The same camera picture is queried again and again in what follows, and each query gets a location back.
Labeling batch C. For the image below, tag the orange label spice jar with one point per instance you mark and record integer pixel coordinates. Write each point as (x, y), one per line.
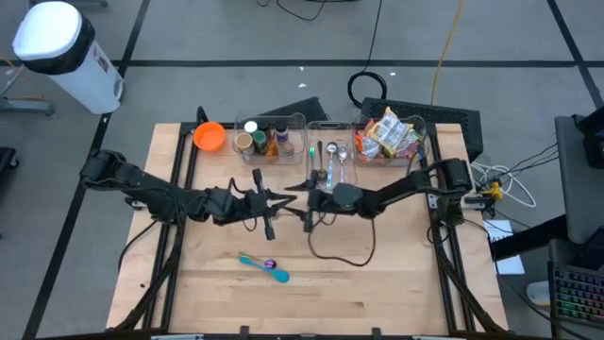
(272, 148)

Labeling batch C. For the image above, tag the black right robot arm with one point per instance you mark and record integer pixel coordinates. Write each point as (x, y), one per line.
(401, 189)

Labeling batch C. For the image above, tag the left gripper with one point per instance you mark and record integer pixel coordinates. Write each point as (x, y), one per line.
(243, 205)

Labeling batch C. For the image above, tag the black table clamp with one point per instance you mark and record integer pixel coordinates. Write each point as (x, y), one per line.
(376, 333)
(244, 331)

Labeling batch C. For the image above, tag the white lid spice jar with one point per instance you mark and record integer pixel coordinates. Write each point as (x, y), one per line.
(250, 126)

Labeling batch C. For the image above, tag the grey stand base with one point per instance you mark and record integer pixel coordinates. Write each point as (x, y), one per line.
(28, 107)

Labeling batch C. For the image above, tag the purple label spice jar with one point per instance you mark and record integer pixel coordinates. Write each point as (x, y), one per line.
(282, 134)

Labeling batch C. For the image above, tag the white computer mouse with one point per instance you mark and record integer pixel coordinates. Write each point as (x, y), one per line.
(538, 293)

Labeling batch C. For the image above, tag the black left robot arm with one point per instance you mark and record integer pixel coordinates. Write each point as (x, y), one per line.
(141, 181)

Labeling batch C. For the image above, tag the green lid spice jar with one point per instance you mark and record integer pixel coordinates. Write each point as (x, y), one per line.
(259, 139)

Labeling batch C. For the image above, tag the white trash can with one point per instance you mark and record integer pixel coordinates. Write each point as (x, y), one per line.
(56, 33)

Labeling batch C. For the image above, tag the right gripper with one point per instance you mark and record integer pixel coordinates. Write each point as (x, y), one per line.
(323, 200)

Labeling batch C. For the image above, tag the white paper sheet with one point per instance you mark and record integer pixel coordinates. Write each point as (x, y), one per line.
(512, 264)

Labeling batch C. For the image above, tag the iridescent metal spoon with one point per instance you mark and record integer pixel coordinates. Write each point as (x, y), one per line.
(270, 263)
(343, 153)
(312, 153)
(331, 147)

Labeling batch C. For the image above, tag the dark metal spoon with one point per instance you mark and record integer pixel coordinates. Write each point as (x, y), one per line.
(321, 175)

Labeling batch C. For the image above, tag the orange bowl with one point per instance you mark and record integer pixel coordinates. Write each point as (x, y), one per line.
(210, 137)

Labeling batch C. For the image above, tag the power strip yellow plug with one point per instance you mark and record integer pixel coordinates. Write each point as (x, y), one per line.
(494, 190)

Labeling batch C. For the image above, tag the RGB lit keyboard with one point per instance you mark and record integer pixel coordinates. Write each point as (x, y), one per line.
(578, 295)

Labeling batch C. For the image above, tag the green ramen packet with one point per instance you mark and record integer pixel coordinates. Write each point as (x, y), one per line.
(410, 144)

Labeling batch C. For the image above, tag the clear plastic bin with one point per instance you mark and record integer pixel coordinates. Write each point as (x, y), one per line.
(420, 122)
(299, 141)
(351, 141)

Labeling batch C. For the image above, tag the orange ramen packet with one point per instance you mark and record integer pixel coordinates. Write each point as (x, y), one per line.
(361, 141)

